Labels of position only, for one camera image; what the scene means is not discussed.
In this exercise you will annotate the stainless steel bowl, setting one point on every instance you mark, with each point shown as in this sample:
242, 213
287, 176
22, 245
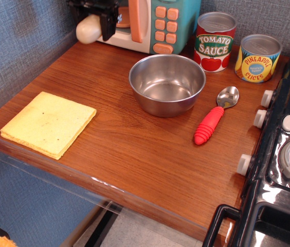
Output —
166, 85

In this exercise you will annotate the tomato sauce can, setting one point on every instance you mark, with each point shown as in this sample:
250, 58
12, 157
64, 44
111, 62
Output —
214, 39

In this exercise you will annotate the toy microwave teal and cream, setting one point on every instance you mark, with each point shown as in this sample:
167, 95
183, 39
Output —
156, 27

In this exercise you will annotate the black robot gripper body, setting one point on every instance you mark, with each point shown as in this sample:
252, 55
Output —
99, 8

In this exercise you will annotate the white stove knob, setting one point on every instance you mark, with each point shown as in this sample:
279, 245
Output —
243, 164
266, 98
259, 118

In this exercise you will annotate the orange object bottom left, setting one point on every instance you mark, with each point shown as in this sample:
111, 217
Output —
5, 242

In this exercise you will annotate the white stove knob bottom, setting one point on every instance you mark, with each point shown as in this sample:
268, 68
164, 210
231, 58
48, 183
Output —
243, 164

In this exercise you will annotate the beige toy potato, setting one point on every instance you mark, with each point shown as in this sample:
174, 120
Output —
89, 29

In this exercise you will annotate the folded yellow cloth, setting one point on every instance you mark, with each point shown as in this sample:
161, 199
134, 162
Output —
49, 124

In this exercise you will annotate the spoon with red handle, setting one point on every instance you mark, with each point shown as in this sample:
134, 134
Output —
227, 98

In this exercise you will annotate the white stove knob top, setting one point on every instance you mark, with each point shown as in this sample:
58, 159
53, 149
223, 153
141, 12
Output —
266, 98

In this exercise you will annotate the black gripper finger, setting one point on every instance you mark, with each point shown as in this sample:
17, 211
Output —
108, 23

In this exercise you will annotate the black toy stove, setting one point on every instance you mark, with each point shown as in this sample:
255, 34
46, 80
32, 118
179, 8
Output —
265, 207

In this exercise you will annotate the orange microwave turntable plate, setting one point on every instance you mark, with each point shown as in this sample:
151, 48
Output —
123, 18

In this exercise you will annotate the white stove knob middle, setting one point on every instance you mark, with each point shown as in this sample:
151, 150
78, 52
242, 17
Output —
259, 118

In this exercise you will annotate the pineapple slices can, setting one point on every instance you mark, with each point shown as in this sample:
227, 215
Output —
257, 58

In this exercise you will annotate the black oven door handle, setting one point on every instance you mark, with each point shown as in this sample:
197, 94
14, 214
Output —
222, 212

